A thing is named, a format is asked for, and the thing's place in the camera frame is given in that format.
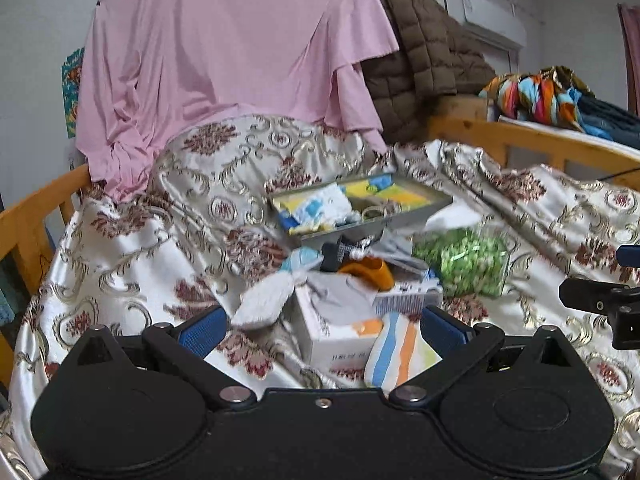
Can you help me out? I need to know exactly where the white cloth with blue print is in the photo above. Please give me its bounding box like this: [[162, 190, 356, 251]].
[[288, 183, 361, 235]]

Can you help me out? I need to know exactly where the striped pastel towel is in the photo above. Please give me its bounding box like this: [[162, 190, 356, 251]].
[[363, 312, 442, 396]]

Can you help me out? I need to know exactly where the cardboard box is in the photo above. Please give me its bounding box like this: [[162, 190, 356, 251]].
[[434, 94, 489, 122]]

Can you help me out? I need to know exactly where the brown quilted jacket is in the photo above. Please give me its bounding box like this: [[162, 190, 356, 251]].
[[361, 0, 496, 144]]

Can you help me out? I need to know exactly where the grey tray with cartoon picture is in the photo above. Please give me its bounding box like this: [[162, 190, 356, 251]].
[[268, 174, 452, 248]]

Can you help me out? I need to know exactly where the grey cloth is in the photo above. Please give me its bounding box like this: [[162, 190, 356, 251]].
[[306, 272, 378, 326]]

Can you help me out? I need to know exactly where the grey beige drawstring pouch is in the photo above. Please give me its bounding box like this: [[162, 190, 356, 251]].
[[349, 196, 402, 221]]

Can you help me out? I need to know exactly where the white wall air conditioner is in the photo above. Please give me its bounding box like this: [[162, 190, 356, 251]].
[[445, 0, 527, 51]]

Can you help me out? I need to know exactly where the pink draped sheet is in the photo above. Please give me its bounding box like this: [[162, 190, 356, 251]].
[[76, 0, 398, 200]]

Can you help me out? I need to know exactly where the dark blue jeans pile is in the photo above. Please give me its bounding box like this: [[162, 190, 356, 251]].
[[577, 96, 640, 148]]

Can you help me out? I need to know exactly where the white orange medicine box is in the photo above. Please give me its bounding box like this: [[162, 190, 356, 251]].
[[288, 286, 383, 373]]

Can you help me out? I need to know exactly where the white blue small box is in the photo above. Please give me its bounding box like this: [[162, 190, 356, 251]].
[[373, 280, 442, 316]]

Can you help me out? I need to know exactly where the floral satin bedspread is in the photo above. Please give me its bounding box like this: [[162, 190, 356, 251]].
[[0, 112, 640, 480]]

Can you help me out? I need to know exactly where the black patterned sock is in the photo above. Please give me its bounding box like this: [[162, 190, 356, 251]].
[[320, 236, 357, 273]]

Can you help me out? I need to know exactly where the colourful patterned cloth bundle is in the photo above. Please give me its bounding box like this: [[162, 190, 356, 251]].
[[480, 66, 593, 132]]

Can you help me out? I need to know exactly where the white knitted cloth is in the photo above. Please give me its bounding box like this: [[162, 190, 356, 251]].
[[231, 271, 296, 330]]

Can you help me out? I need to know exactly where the light blue packet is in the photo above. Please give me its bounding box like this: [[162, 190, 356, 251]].
[[280, 247, 324, 274]]

